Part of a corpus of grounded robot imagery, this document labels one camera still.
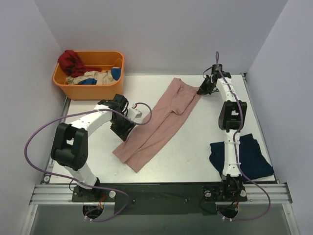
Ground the blue garment in bin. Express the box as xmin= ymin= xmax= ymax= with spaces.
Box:
xmin=79 ymin=67 xmax=122 ymax=86

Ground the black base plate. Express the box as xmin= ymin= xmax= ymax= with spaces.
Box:
xmin=72 ymin=182 xmax=247 ymax=215

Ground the pink printed t-shirt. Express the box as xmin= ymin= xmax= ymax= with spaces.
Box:
xmin=113 ymin=78 xmax=201 ymax=172

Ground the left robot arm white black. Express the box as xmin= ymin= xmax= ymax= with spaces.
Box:
xmin=51 ymin=94 xmax=135 ymax=202

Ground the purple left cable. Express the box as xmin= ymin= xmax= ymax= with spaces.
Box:
xmin=24 ymin=102 xmax=154 ymax=223

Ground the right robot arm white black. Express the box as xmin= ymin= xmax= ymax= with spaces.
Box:
xmin=197 ymin=63 xmax=247 ymax=200

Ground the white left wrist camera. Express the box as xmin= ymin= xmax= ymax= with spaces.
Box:
xmin=127 ymin=108 xmax=142 ymax=121

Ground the purple cable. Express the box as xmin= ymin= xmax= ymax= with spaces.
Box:
xmin=24 ymin=102 xmax=154 ymax=223
xmin=215 ymin=51 xmax=271 ymax=222

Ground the folded navy t-shirt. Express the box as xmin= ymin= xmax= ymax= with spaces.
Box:
xmin=209 ymin=134 xmax=274 ymax=180

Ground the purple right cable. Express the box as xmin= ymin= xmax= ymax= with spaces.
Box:
xmin=215 ymin=51 xmax=271 ymax=222

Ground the beige garment in bin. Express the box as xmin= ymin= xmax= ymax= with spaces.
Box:
xmin=66 ymin=70 xmax=115 ymax=85

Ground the aluminium frame rail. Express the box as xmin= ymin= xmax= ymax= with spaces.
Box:
xmin=30 ymin=182 xmax=292 ymax=205

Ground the orange plastic bin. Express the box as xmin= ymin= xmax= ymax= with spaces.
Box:
xmin=52 ymin=51 xmax=124 ymax=100

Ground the red garment in bin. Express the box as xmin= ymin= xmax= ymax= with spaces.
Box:
xmin=58 ymin=50 xmax=102 ymax=77

